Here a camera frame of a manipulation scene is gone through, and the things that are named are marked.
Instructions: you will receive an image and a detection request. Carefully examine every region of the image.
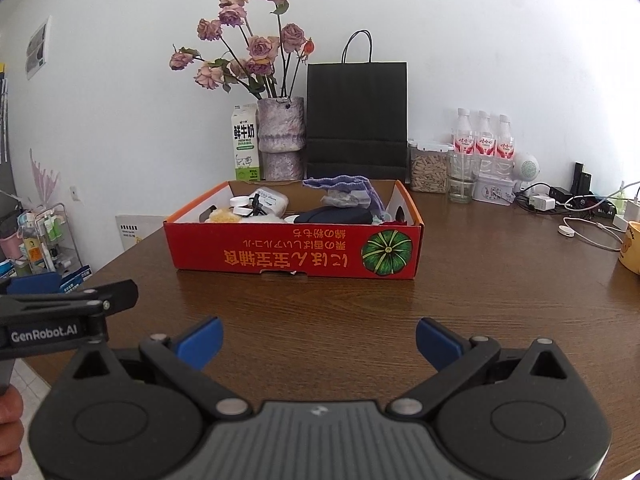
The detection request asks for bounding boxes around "yellow white plush toy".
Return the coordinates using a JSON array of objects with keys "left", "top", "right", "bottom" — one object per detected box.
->
[{"left": 200, "top": 207, "right": 296, "bottom": 224}]

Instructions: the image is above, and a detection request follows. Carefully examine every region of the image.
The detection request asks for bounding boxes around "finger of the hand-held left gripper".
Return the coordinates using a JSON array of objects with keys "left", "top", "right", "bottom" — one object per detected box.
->
[
  {"left": 6, "top": 272, "right": 63, "bottom": 295},
  {"left": 0, "top": 280, "right": 140, "bottom": 329}
]

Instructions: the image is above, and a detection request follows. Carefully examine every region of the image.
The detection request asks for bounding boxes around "yellow mug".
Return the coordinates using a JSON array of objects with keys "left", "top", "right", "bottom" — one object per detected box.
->
[{"left": 617, "top": 220, "right": 640, "bottom": 276}]

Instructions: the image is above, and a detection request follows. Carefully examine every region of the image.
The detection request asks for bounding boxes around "navy zip pouch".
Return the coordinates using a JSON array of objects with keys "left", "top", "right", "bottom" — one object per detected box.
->
[{"left": 295, "top": 207, "right": 374, "bottom": 226}]

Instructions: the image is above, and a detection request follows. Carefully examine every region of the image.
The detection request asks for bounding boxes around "black upright device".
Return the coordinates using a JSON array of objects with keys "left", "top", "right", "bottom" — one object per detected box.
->
[{"left": 572, "top": 162, "right": 593, "bottom": 196}]

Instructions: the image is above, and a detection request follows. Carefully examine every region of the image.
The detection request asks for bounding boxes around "clear seed container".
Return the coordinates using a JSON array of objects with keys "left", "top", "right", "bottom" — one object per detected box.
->
[{"left": 409, "top": 141, "right": 451, "bottom": 193}]

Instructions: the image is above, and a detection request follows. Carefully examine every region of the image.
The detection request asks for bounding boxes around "white panel with sticker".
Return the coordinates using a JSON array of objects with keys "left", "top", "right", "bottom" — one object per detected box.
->
[{"left": 115, "top": 214, "right": 167, "bottom": 252}]

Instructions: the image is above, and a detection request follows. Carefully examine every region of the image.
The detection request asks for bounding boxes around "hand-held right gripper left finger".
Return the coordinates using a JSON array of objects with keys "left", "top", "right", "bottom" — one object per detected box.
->
[{"left": 72, "top": 317, "right": 251, "bottom": 418}]

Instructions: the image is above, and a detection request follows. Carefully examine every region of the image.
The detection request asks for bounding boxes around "red cardboard box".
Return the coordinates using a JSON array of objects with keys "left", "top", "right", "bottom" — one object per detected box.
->
[{"left": 163, "top": 180, "right": 425, "bottom": 281}]

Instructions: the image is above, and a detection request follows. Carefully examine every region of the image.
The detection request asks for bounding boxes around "black paper bag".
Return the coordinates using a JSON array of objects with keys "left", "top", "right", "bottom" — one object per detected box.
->
[{"left": 306, "top": 30, "right": 408, "bottom": 183}]

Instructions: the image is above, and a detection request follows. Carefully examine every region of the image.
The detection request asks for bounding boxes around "clear plastic lidded tub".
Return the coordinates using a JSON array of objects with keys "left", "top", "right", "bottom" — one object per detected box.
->
[{"left": 250, "top": 187, "right": 291, "bottom": 216}]

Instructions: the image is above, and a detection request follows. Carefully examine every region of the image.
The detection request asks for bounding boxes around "white floral tin box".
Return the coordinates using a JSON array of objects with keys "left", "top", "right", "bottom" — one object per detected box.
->
[{"left": 472, "top": 176, "right": 516, "bottom": 206}]

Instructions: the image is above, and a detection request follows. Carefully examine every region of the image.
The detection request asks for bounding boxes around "dried rose bouquet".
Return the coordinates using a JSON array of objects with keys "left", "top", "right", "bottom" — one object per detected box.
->
[{"left": 169, "top": 0, "right": 316, "bottom": 101}]

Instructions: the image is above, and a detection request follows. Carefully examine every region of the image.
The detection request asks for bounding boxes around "red label water bottle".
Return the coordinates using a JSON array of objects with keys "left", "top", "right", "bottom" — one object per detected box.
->
[
  {"left": 474, "top": 111, "right": 496, "bottom": 161},
  {"left": 452, "top": 108, "right": 475, "bottom": 161},
  {"left": 495, "top": 114, "right": 517, "bottom": 167}
]

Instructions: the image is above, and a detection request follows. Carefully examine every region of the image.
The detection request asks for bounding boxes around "black power cable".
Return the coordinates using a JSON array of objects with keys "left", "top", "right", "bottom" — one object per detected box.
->
[{"left": 515, "top": 182, "right": 551, "bottom": 211}]

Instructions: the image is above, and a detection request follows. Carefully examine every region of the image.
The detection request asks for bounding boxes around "wire storage rack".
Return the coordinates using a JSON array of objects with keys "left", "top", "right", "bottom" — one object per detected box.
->
[{"left": 0, "top": 202, "right": 83, "bottom": 277}]

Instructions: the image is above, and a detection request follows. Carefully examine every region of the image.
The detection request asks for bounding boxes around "person's left hand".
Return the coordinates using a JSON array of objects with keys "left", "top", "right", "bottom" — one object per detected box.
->
[{"left": 0, "top": 387, "right": 25, "bottom": 471}]

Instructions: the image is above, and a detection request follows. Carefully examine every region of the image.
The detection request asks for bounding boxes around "white cable with round puck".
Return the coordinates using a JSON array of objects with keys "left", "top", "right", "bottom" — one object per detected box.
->
[{"left": 557, "top": 215, "right": 631, "bottom": 252}]

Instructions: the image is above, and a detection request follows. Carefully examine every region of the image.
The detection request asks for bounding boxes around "blue white carton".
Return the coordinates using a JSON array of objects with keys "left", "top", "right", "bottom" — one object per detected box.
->
[{"left": 59, "top": 265, "right": 94, "bottom": 294}]

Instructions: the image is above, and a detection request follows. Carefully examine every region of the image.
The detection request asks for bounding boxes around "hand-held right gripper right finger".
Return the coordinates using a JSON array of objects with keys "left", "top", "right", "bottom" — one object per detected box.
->
[{"left": 387, "top": 317, "right": 569, "bottom": 418}]

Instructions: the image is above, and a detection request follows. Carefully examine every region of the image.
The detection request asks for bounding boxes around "wall poster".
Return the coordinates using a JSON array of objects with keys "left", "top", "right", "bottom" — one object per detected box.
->
[{"left": 25, "top": 15, "right": 53, "bottom": 81}]

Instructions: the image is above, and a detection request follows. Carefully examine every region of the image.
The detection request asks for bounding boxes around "purple mottled vase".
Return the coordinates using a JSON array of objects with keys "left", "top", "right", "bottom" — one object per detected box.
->
[{"left": 257, "top": 96, "right": 306, "bottom": 182}]

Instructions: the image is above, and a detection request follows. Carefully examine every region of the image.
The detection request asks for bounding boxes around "white round speaker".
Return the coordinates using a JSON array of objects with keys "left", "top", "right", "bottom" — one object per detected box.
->
[{"left": 512, "top": 152, "right": 541, "bottom": 184}]

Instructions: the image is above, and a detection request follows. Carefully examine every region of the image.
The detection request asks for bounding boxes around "black power strip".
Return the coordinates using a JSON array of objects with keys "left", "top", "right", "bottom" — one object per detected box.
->
[{"left": 565, "top": 195, "right": 618, "bottom": 217}]

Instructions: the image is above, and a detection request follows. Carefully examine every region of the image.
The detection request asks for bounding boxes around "purple knitted pouch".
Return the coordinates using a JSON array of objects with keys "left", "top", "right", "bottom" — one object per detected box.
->
[{"left": 302, "top": 175, "right": 389, "bottom": 211}]

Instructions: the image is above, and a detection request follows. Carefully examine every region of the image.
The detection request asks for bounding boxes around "white green milk carton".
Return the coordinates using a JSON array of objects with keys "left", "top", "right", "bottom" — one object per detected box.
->
[{"left": 230, "top": 103, "right": 262, "bottom": 182}]

